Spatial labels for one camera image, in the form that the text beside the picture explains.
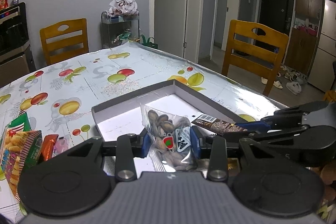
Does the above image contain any pink clear candy packet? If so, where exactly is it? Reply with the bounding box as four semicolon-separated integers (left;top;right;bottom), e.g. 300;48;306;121
52;137;70;157

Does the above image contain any pink bag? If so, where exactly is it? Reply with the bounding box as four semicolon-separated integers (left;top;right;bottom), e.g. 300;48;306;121
294;18;319;36

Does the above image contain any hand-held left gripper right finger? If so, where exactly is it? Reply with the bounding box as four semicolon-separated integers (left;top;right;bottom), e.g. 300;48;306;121
190;126;267;182

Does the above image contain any white refrigerator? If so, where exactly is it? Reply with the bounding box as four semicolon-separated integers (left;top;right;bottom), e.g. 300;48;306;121
307;0;336;93

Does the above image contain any orange foil stick wrapper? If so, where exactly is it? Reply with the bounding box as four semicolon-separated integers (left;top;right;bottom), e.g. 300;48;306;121
41;134;59;161

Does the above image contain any wooden chair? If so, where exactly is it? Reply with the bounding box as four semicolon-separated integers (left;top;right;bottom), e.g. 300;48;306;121
40;18;89;65
221;20;289;97

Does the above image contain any black silver water dispenser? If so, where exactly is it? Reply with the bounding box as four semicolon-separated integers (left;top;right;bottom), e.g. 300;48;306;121
0;2;36;88

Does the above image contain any dark entry door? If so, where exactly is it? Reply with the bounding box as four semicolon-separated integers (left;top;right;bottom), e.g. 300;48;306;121
259;0;296;33

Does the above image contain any metal storage cart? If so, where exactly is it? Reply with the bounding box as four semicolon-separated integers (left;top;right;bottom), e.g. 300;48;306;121
101;10;141;49

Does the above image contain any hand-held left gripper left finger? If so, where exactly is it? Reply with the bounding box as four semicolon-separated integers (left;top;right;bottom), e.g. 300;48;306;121
67;132;152;182

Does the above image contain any green foil candy bag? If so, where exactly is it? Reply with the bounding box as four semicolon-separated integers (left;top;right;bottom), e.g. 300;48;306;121
112;32;133;43

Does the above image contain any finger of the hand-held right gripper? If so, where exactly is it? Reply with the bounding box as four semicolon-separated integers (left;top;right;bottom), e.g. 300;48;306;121
222;126;310;147
235;101;330;131

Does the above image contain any pile of shoes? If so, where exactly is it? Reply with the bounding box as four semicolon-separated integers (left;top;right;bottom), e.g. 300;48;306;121
260;64;309;95

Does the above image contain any white plastic bag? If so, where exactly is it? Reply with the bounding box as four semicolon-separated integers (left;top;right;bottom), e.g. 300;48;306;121
108;0;139;17

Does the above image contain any green orange snack bag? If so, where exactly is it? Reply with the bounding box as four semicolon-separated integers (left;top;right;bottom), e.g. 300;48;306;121
0;112;43;203

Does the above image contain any green tote bag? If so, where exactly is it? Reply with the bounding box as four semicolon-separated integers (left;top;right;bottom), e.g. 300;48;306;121
140;34;159;49

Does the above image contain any white door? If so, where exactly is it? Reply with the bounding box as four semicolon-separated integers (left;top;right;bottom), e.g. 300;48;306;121
155;0;190;58

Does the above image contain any grey cardboard box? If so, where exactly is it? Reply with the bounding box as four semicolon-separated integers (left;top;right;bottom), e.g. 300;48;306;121
91;79;246;169

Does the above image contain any clear melon seed packet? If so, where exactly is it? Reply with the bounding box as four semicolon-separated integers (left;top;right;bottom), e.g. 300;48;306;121
140;103;200;172

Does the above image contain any dark brown stick packet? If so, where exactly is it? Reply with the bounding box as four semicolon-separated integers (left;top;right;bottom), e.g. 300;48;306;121
191;114;248;136

